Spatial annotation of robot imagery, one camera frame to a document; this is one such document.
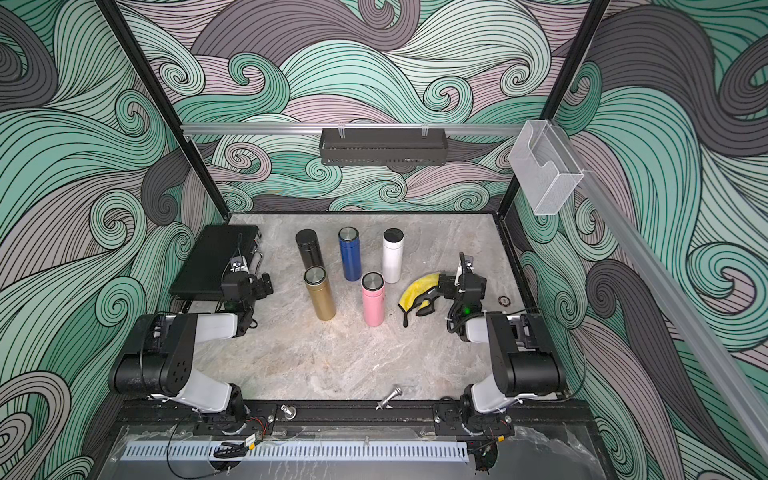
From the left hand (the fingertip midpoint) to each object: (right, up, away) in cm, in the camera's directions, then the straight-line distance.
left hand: (248, 275), depth 93 cm
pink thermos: (+40, -3, -18) cm, 44 cm away
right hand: (+67, +1, 0) cm, 67 cm away
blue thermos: (+33, +9, -5) cm, 35 cm away
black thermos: (+21, +10, -9) cm, 25 cm away
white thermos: (+46, +7, -5) cm, 47 cm away
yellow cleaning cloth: (+54, -4, +1) cm, 54 cm away
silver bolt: (+46, -28, -17) cm, 57 cm away
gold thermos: (+26, -2, -15) cm, 30 cm away
